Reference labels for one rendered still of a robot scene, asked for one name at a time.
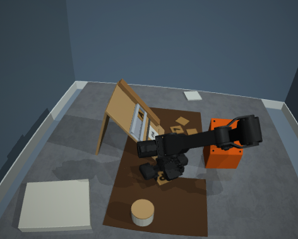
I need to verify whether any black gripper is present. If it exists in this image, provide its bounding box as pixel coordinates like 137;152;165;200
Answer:
139;154;188;181

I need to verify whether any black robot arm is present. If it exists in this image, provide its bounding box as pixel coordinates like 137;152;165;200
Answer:
137;115;263;181

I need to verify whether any grey cylinder with tan lid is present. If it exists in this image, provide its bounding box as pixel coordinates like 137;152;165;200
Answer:
131;199;154;226

